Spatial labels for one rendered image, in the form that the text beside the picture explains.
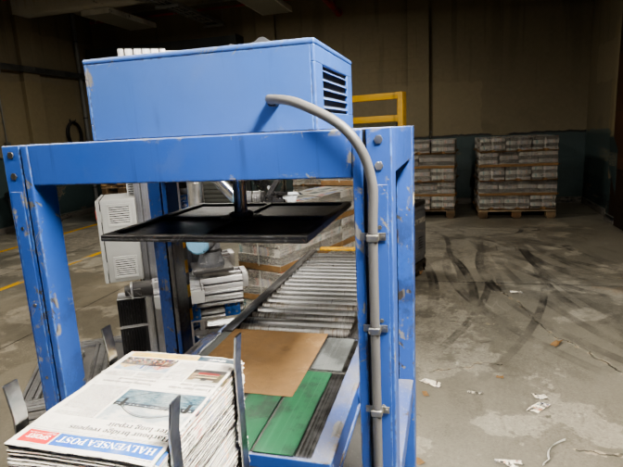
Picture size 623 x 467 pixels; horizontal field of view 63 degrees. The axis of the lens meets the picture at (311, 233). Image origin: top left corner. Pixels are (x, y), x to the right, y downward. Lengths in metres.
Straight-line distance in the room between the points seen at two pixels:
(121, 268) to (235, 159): 2.01
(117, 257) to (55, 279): 1.58
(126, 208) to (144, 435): 2.13
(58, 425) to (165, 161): 0.57
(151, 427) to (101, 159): 0.62
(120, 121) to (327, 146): 0.57
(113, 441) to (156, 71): 0.82
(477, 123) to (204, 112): 9.17
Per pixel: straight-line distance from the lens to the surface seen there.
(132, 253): 3.02
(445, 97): 10.24
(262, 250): 3.52
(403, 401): 1.70
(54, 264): 1.46
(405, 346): 1.78
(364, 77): 10.40
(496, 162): 8.60
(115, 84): 1.39
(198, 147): 1.14
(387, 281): 1.07
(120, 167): 1.25
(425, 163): 8.64
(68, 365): 1.54
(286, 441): 1.35
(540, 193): 8.75
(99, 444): 0.97
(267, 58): 1.21
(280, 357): 1.77
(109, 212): 2.99
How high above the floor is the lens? 1.55
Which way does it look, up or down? 12 degrees down
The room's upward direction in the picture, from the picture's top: 3 degrees counter-clockwise
